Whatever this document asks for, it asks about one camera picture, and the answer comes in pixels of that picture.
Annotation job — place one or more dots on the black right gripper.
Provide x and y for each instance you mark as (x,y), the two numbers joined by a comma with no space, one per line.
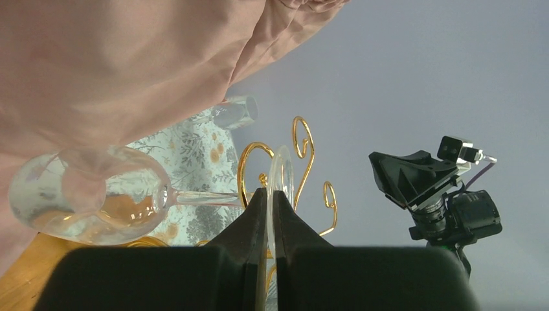
(418,182)

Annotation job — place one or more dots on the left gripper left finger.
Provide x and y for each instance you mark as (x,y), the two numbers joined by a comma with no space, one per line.
(228,273)

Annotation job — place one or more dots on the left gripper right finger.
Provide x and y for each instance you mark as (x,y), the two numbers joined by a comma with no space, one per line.
(312,274)

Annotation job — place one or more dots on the wine glass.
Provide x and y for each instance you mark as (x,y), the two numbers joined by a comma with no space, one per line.
(232,113)
(101,196)

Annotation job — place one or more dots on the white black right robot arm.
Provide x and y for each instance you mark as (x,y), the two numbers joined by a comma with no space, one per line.
(477,216)

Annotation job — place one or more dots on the orange wooden rack base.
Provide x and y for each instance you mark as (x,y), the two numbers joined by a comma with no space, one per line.
(23,282)

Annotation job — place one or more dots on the floral table mat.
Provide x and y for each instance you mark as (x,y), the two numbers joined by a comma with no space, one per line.
(198,157)

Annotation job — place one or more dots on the pink shorts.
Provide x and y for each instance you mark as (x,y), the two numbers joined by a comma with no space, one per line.
(79,73)

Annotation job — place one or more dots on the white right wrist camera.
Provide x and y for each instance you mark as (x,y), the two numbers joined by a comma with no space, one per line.
(462,153)

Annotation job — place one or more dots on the gold wire glass rack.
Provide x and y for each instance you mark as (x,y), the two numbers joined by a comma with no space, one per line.
(302,146)

